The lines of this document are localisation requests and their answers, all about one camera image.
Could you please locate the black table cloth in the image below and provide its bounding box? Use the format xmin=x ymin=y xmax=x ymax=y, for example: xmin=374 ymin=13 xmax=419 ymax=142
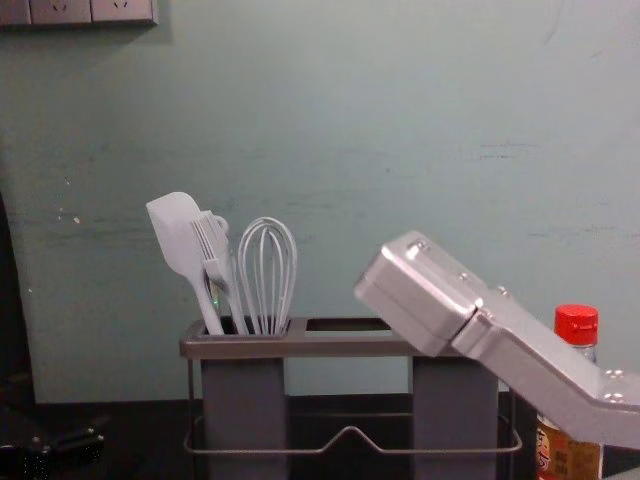
xmin=0 ymin=397 xmax=640 ymax=480

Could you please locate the grey plastic rack insert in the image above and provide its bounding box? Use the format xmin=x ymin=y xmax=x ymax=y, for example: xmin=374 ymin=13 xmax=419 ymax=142
xmin=413 ymin=355 xmax=500 ymax=480
xmin=200 ymin=357 xmax=287 ymax=480

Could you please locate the grey silicone basting brush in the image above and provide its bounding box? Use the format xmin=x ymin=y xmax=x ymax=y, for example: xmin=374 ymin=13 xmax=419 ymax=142
xmin=189 ymin=209 xmax=249 ymax=335

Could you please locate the grey silicone spatula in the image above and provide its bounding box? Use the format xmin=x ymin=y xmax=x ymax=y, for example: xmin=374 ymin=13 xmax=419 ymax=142
xmin=145 ymin=191 xmax=226 ymax=336

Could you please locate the grey silicone whisk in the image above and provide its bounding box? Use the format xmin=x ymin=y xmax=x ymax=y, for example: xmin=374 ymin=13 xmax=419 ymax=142
xmin=237 ymin=216 xmax=299 ymax=337

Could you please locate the grey metal utensil rack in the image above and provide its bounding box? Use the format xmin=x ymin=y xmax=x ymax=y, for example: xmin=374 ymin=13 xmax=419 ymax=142
xmin=178 ymin=316 xmax=524 ymax=480

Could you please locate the sauce bottle with orange label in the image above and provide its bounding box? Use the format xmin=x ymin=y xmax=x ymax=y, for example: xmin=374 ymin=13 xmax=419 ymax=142
xmin=535 ymin=303 xmax=604 ymax=480

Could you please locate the red bottle cap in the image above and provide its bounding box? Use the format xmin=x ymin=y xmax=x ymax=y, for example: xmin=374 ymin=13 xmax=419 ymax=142
xmin=553 ymin=303 xmax=600 ymax=347

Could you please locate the grey wall socket panel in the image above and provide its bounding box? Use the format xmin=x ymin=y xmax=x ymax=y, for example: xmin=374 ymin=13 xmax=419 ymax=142
xmin=0 ymin=0 xmax=160 ymax=28

